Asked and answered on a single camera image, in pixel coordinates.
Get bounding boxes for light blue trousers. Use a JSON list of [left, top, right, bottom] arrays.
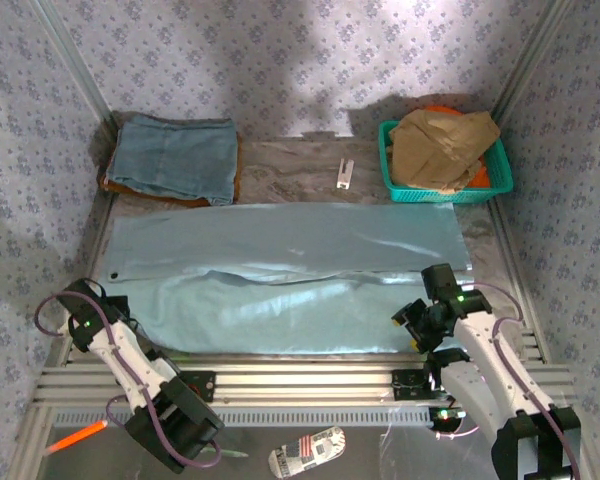
[[102, 201, 474, 356]]

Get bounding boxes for folded blue denim trousers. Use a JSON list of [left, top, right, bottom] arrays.
[[104, 113, 240, 209]]

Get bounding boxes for crumpled tan trousers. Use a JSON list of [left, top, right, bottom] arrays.
[[387, 108, 502, 194]]

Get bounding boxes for black control board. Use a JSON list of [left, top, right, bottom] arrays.
[[428, 406, 467, 431]]

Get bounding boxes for orange marker pen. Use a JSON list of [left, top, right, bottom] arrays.
[[46, 419, 109, 455]]

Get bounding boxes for teal plastic basket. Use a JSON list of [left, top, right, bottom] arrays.
[[378, 119, 515, 205]]

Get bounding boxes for green pen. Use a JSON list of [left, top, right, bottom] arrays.
[[202, 446, 250, 459]]

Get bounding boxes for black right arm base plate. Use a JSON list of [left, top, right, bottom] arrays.
[[391, 368, 449, 401]]

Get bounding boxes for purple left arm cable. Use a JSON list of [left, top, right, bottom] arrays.
[[33, 292, 224, 471]]

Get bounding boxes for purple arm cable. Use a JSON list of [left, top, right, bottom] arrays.
[[437, 282, 581, 480], [33, 292, 224, 471]]

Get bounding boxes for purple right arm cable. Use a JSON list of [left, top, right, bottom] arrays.
[[437, 282, 581, 480]]

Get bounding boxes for aluminium side rail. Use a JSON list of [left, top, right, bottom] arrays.
[[7, 192, 119, 480], [487, 199, 600, 480]]

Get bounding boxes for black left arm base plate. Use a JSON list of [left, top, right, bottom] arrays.
[[179, 370, 217, 404]]

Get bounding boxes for aluminium mounting rail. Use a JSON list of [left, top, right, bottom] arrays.
[[32, 358, 579, 407]]

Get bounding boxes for small white plastic bracket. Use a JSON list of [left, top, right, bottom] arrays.
[[335, 158, 355, 190]]

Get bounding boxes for grey slotted cable duct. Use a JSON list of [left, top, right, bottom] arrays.
[[52, 405, 439, 429]]

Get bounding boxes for aluminium frame post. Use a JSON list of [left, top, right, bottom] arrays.
[[29, 0, 119, 134], [489, 0, 574, 126]]

